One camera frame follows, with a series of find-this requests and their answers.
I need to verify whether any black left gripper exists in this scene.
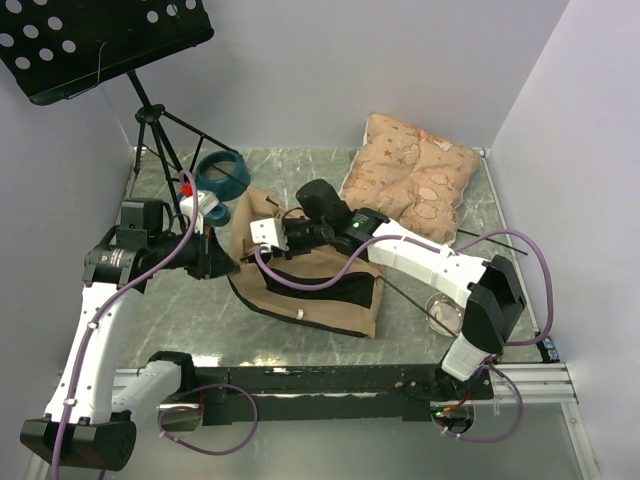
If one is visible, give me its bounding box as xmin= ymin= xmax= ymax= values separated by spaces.
xmin=149 ymin=221 xmax=240 ymax=279

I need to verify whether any tan black pet tent fabric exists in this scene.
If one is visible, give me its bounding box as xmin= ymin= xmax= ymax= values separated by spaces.
xmin=225 ymin=187 xmax=386 ymax=340

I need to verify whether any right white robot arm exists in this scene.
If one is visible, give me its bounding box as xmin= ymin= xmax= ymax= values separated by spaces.
xmin=280 ymin=180 xmax=526 ymax=399

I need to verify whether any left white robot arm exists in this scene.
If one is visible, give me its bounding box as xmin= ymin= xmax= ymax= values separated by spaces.
xmin=20 ymin=191 xmax=238 ymax=471

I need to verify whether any teal double pet bowl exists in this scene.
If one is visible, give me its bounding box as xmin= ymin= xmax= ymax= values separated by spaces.
xmin=196 ymin=150 xmax=250 ymax=227

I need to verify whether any steel pet bowl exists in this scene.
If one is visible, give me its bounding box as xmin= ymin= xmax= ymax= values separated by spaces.
xmin=426 ymin=293 xmax=464 ymax=337

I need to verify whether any orange patterned pillow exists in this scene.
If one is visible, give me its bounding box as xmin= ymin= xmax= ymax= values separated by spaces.
xmin=340 ymin=114 xmax=480 ymax=245

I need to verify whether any small blue toy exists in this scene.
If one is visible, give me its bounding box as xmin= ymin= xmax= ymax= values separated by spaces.
xmin=536 ymin=336 xmax=560 ymax=364

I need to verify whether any black music stand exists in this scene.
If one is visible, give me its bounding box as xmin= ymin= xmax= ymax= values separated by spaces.
xmin=1 ymin=0 xmax=214 ymax=195

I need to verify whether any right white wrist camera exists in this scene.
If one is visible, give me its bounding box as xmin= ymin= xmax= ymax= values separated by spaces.
xmin=249 ymin=217 xmax=288 ymax=251

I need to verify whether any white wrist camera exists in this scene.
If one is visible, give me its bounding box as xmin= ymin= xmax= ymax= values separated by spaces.
xmin=179 ymin=191 xmax=221 ymax=234
xmin=249 ymin=217 xmax=288 ymax=251

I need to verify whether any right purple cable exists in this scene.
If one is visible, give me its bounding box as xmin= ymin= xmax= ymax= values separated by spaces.
xmin=254 ymin=229 xmax=555 ymax=445

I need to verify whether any purple cable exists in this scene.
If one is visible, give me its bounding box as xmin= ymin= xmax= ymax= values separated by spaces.
xmin=49 ymin=169 xmax=260 ymax=480
xmin=254 ymin=229 xmax=555 ymax=445

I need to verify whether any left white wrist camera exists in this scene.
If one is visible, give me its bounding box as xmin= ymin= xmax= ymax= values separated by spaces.
xmin=179 ymin=191 xmax=221 ymax=234

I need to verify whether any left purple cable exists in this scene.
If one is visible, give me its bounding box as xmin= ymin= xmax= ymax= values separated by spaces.
xmin=49 ymin=169 xmax=260 ymax=480

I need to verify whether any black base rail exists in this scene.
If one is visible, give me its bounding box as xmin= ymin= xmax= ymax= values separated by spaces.
xmin=168 ymin=364 xmax=494 ymax=426

